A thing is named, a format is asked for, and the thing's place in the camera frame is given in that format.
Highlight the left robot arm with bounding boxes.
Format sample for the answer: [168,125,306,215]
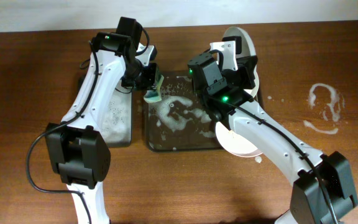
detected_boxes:
[43,32,162,223]

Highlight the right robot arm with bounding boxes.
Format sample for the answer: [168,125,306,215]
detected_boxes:
[187,35,358,223]

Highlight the black soapy water tray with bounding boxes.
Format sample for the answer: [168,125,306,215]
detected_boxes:
[76,74,134,148]

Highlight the green yellow sponge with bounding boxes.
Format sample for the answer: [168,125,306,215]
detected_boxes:
[144,75,164,104]

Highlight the pale blue plate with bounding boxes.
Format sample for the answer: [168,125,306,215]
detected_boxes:
[222,26,258,97]

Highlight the cream plate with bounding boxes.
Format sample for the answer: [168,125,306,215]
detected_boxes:
[244,72,260,98]

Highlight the white plate lower right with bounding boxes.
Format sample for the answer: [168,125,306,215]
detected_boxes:
[215,122,262,157]

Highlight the dark brown serving tray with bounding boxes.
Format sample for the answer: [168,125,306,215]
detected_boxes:
[144,71,222,152]

